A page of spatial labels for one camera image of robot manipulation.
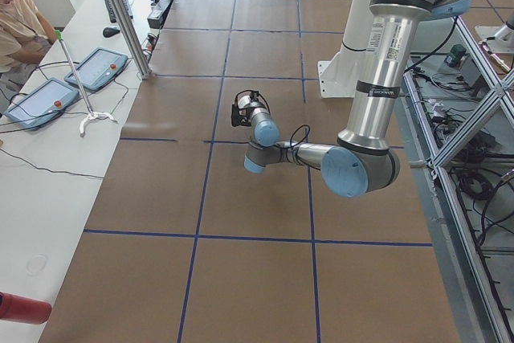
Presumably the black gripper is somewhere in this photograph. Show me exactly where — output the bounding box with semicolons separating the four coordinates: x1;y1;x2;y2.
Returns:
230;102;257;127

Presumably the red bottle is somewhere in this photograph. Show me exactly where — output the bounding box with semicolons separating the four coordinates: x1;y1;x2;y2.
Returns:
1;292;52;325

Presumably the far blue teach pendant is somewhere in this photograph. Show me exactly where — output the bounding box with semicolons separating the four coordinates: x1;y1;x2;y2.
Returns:
76;47;129;92

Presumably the black computer mouse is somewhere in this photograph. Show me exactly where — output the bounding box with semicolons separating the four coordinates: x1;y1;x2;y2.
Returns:
102;26;120;38

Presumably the seated person beige shirt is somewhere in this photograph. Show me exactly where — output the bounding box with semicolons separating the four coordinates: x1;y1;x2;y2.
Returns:
1;0;57;92

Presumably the near blue teach pendant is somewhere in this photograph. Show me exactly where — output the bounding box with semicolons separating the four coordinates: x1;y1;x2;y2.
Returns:
4;78;79;129

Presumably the brown paper table cover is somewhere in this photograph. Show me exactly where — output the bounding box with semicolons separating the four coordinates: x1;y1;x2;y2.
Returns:
41;0;459;342

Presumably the aluminium frame post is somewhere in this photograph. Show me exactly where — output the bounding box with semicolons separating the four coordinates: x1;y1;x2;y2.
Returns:
109;0;152;80

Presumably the white reacher grabber tool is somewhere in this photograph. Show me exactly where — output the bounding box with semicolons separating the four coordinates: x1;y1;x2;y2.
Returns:
55;30;118;137

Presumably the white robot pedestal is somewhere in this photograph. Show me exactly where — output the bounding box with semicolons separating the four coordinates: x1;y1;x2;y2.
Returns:
316;0;378;100

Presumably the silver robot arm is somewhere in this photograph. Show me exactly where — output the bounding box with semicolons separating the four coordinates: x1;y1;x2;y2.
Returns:
231;0;471;198

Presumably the black keyboard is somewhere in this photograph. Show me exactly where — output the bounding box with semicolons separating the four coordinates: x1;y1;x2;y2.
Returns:
103;0;134;24

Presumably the blue teach pendant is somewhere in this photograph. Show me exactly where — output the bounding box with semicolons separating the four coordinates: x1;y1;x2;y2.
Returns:
76;47;129;92
4;78;79;129

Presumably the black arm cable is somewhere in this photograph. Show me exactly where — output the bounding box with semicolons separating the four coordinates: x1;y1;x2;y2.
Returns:
235;88;312;159

